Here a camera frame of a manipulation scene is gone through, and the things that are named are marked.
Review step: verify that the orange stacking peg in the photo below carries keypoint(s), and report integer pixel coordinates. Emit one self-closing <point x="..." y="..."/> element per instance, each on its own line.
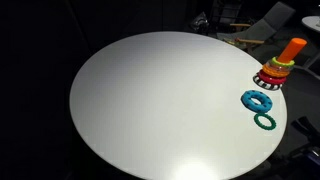
<point x="292" y="49"/>

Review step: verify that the black-white checkered stacker base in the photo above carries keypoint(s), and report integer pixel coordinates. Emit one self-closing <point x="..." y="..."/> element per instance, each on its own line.
<point x="263" y="85"/>

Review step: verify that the small white round table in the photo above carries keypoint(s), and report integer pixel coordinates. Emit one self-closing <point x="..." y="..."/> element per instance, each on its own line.
<point x="312" y="22"/>

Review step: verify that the wooden chair armrest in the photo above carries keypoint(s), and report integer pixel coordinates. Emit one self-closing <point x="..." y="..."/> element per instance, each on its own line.
<point x="240" y="25"/>
<point x="250" y="41"/>

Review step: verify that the grey lounge chair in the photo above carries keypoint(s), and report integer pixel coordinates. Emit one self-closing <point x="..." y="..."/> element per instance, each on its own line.
<point x="263" y="28"/>

